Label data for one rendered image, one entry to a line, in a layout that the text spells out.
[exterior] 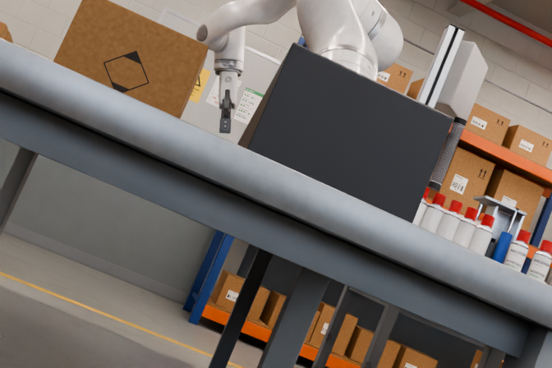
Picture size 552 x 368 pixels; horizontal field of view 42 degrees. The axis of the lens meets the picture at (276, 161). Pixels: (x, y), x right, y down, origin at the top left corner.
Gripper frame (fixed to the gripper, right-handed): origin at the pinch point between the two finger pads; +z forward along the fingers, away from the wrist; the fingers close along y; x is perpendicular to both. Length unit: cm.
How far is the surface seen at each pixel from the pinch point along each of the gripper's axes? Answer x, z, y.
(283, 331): -13, 48, -62
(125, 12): 24, -19, -43
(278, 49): -46, -129, 430
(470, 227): -71, 25, -3
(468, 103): -68, -9, -8
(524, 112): -287, -92, 462
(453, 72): -60, -16, -17
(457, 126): -64, -2, -12
